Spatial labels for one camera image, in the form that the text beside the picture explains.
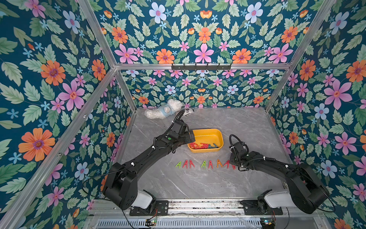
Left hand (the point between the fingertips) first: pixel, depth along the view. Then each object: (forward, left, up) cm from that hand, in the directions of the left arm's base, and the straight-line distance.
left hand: (190, 136), depth 85 cm
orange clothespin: (-12, -17, -14) cm, 25 cm away
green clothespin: (-11, +9, -14) cm, 20 cm away
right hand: (-10, -27, -15) cm, 32 cm away
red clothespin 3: (-12, -11, -15) cm, 22 cm away
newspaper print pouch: (+32, 0, -12) cm, 35 cm away
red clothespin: (-11, +4, -15) cm, 19 cm away
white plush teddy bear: (+34, +12, -7) cm, 36 cm away
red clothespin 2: (-11, +1, -15) cm, 19 cm away
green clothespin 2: (-12, -7, -15) cm, 20 cm away
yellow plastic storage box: (+9, -14, -15) cm, 22 cm away
